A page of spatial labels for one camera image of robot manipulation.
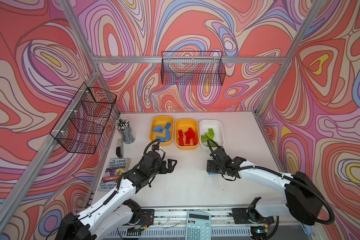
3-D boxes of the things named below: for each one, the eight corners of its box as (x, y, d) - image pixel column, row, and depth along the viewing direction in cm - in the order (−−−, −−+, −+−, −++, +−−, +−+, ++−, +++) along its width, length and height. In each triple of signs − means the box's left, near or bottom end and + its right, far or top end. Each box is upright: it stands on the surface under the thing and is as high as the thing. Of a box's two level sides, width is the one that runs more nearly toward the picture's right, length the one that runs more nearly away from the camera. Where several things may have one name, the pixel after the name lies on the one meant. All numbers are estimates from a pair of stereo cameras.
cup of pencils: (122, 144, 103) (113, 127, 89) (125, 134, 108) (116, 118, 94) (133, 144, 103) (126, 127, 89) (136, 134, 108) (129, 118, 94)
